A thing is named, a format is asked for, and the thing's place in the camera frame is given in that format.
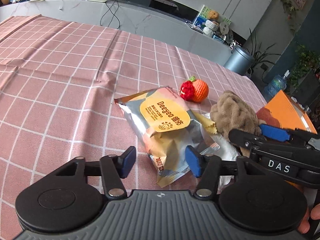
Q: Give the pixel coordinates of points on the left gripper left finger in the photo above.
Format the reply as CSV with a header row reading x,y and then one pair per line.
x,y
113,169

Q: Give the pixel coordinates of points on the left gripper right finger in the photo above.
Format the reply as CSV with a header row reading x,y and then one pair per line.
x,y
209,169

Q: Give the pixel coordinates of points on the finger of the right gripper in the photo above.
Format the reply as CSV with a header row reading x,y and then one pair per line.
x,y
247,142
293,136

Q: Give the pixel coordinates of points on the brown fluffy towel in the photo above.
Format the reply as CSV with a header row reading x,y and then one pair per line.
x,y
231,112

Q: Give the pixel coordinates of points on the orange silver snack packet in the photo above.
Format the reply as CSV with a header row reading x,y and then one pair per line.
x,y
165,124

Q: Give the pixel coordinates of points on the person hand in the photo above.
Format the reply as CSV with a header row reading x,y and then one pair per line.
x,y
314,214

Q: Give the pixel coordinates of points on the orange cardboard box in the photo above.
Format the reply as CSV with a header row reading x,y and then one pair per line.
x,y
289,114

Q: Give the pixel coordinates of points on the orange sponge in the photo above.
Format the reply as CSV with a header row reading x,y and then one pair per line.
x,y
265,115

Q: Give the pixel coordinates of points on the blue water jug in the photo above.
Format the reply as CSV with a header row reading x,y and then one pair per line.
x,y
277,84

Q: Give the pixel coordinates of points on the orange red crochet fruit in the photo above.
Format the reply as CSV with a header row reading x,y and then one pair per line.
x,y
194,90

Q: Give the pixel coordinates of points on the hanging pothos plant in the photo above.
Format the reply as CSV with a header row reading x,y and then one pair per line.
x,y
307,62

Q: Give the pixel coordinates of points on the potted long-leaf plant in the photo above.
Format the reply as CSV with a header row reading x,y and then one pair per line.
x,y
257,52

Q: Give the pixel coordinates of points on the grey metal trash can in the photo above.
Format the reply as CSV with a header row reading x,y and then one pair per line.
x,y
239,61

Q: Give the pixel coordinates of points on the pink checkered tablecloth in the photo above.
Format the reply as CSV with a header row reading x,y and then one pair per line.
x,y
59,81

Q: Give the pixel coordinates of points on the brown teddy bear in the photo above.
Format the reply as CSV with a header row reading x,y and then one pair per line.
x,y
213,15

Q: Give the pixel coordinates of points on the white marble tv console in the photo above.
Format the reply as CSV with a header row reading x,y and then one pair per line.
x,y
126,17

